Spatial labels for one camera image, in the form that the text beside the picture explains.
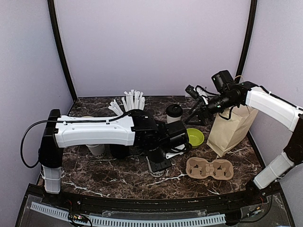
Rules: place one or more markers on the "left black frame post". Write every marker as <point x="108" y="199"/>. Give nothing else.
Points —
<point x="60" y="50"/>

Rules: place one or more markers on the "green bowl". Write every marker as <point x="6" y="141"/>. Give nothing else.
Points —
<point x="196" y="137"/>

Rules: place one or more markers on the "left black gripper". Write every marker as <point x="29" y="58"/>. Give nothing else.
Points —
<point x="157" y="167"/>

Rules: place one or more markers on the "black coffee cup lid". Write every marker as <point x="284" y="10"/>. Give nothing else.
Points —
<point x="174" y="111"/>

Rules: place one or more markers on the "black front rail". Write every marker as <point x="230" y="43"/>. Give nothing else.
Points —
<point x="77" y="202"/>

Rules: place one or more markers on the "cardboard two-cup carrier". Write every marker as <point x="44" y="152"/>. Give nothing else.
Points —
<point x="200" y="168"/>

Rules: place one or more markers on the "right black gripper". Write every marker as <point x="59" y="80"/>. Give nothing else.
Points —
<point x="200" y="111"/>

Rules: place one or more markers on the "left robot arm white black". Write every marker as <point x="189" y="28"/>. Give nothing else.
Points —
<point x="133" y="128"/>

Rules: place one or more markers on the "stack of white paper cups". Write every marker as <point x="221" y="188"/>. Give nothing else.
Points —
<point x="97" y="150"/>

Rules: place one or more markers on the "black frame post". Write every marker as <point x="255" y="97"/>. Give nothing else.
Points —
<point x="60" y="50"/>
<point x="247" y="39"/>

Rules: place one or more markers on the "stack of black lids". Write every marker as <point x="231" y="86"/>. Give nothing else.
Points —
<point x="119" y="151"/>

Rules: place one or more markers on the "bundle of wrapped white straws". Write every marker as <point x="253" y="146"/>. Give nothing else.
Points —
<point x="133" y="100"/>

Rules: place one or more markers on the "white paper coffee cup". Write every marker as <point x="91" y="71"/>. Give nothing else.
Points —
<point x="171" y="119"/>

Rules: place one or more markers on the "brown paper bag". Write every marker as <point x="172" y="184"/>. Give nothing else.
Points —
<point x="231" y="126"/>

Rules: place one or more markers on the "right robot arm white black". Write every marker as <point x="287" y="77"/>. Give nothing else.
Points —
<point x="287" y="114"/>

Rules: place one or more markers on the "right black frame post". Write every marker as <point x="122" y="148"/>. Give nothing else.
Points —
<point x="247" y="39"/>

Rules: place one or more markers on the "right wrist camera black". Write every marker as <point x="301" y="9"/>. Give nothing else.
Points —
<point x="223" y="81"/>

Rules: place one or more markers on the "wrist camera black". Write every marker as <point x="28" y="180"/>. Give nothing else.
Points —
<point x="223" y="81"/>
<point x="175" y="134"/>

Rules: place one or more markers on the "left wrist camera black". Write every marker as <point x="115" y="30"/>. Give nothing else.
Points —
<point x="175" y="134"/>

